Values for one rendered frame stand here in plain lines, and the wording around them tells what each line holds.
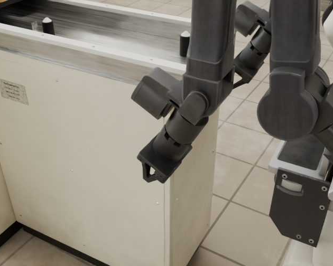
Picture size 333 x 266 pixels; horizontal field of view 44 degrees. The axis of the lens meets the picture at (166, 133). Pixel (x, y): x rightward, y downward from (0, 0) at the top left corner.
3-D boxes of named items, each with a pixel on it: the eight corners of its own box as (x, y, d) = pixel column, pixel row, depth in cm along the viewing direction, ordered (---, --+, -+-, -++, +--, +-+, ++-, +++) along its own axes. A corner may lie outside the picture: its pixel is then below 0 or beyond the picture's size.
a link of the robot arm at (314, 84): (351, 125, 52) (357, 106, 56) (295, 67, 52) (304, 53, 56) (296, 159, 58) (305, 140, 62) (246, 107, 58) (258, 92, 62)
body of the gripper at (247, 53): (227, 67, 103) (242, 44, 98) (241, 52, 111) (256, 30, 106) (248, 82, 103) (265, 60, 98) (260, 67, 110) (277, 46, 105)
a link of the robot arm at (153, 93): (210, 103, 59) (232, 79, 65) (148, 55, 60) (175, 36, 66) (175, 152, 67) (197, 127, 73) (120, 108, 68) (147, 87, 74)
